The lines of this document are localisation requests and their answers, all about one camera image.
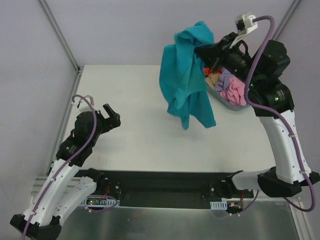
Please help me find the teal t shirt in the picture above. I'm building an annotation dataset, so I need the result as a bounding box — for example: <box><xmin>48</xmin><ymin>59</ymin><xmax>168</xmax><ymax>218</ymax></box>
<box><xmin>159</xmin><ymin>21</ymin><xmax>217</xmax><ymax>130</ymax></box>

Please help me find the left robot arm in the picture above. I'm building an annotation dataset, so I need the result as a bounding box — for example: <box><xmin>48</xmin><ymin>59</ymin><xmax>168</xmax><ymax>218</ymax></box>
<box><xmin>10</xmin><ymin>104</ymin><xmax>121</xmax><ymax>240</ymax></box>

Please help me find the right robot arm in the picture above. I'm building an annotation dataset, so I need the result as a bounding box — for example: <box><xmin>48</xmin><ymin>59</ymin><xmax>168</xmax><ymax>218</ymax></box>
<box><xmin>194</xmin><ymin>32</ymin><xmax>320</xmax><ymax>198</ymax></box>

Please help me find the lilac t shirt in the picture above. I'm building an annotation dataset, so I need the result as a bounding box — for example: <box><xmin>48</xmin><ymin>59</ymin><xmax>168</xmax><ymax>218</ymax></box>
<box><xmin>214</xmin><ymin>68</ymin><xmax>234</xmax><ymax>92</ymax></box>

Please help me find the orange t shirt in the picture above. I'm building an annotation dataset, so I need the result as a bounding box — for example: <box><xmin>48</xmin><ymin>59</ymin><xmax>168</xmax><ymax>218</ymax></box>
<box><xmin>204</xmin><ymin>67</ymin><xmax>222</xmax><ymax>77</ymax></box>

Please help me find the beige t shirt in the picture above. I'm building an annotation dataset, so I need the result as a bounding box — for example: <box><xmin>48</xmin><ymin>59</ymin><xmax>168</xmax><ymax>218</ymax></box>
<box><xmin>205</xmin><ymin>73</ymin><xmax>221</xmax><ymax>89</ymax></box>

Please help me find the pink t shirt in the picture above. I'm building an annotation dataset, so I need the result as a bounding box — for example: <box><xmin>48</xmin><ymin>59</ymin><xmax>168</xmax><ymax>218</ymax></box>
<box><xmin>220</xmin><ymin>76</ymin><xmax>247</xmax><ymax>107</ymax></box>

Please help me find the grey-blue plastic basket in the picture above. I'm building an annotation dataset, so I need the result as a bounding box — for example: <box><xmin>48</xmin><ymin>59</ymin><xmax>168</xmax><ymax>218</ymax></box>
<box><xmin>206</xmin><ymin>83</ymin><xmax>250</xmax><ymax>111</ymax></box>

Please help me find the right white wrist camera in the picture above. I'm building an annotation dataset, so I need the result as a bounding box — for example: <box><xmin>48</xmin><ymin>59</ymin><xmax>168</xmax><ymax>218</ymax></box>
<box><xmin>229</xmin><ymin>11</ymin><xmax>258</xmax><ymax>49</ymax></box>

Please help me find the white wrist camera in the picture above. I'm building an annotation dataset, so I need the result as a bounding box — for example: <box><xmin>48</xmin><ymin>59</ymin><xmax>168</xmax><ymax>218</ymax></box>
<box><xmin>71</xmin><ymin>94</ymin><xmax>94</xmax><ymax>109</ymax></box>
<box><xmin>229</xmin><ymin>11</ymin><xmax>258</xmax><ymax>49</ymax></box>

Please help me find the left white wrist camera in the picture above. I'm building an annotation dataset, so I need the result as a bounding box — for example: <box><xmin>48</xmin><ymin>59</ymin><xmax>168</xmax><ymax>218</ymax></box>
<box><xmin>71</xmin><ymin>94</ymin><xmax>94</xmax><ymax>109</ymax></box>

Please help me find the left white cable duct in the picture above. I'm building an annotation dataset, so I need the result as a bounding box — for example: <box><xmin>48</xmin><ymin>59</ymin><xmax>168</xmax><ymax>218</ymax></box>
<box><xmin>79</xmin><ymin>197</ymin><xmax>120</xmax><ymax>208</ymax></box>

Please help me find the white cable duct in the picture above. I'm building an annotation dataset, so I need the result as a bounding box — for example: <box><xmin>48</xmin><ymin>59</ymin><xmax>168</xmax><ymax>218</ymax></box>
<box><xmin>210</xmin><ymin>200</ymin><xmax>228</xmax><ymax>211</ymax></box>
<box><xmin>79</xmin><ymin>197</ymin><xmax>120</xmax><ymax>208</ymax></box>

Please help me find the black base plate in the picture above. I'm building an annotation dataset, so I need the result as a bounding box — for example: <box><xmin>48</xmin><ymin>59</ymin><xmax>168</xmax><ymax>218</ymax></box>
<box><xmin>72</xmin><ymin>169</ymin><xmax>260</xmax><ymax>208</ymax></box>

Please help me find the right aluminium frame post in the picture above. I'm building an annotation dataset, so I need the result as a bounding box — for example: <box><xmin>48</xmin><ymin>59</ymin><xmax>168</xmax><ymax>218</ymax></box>
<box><xmin>272</xmin><ymin>0</ymin><xmax>302</xmax><ymax>41</ymax></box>

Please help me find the aluminium frame post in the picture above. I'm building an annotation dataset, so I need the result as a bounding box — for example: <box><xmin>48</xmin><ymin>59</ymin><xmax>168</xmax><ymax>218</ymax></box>
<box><xmin>37</xmin><ymin>0</ymin><xmax>82</xmax><ymax>74</ymax></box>
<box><xmin>272</xmin><ymin>0</ymin><xmax>302</xmax><ymax>41</ymax></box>

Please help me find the left aluminium frame post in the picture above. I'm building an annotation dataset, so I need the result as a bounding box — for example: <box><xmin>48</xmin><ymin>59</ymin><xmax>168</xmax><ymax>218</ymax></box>
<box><xmin>37</xmin><ymin>0</ymin><xmax>82</xmax><ymax>74</ymax></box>

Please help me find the right white cable duct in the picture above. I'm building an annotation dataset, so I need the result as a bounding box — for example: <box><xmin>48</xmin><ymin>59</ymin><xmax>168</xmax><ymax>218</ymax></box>
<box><xmin>210</xmin><ymin>200</ymin><xmax>228</xmax><ymax>211</ymax></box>

